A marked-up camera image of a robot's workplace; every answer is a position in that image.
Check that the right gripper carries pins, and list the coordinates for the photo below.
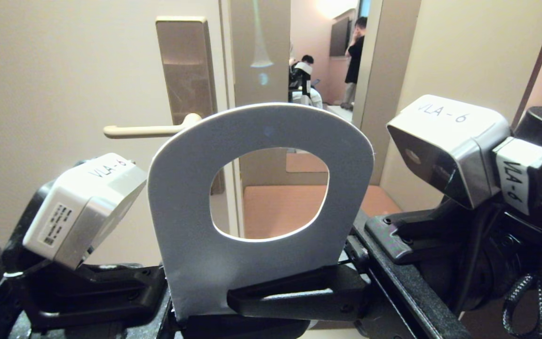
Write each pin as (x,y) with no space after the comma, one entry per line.
(407,301)

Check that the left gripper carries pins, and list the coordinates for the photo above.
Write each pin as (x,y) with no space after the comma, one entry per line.
(111,332)

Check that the white door hanger sign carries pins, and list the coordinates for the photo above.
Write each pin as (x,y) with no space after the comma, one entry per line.
(181,212)

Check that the cream door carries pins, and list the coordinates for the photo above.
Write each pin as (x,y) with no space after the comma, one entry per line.
(64,70)

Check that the person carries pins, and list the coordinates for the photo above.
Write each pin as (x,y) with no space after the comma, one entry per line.
(305,80)
(355,56)

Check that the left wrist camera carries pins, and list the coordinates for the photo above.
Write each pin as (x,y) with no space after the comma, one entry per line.
(83,202)

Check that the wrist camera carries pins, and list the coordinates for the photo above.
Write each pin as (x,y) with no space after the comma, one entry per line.
(450,141)
(83,202)

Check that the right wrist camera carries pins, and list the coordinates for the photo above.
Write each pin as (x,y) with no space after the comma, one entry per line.
(450,141)

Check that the beige door frame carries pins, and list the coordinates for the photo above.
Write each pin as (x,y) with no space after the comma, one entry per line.
(384,61)

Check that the dark wall television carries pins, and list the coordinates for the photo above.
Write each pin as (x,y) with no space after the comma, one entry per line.
(340,36)

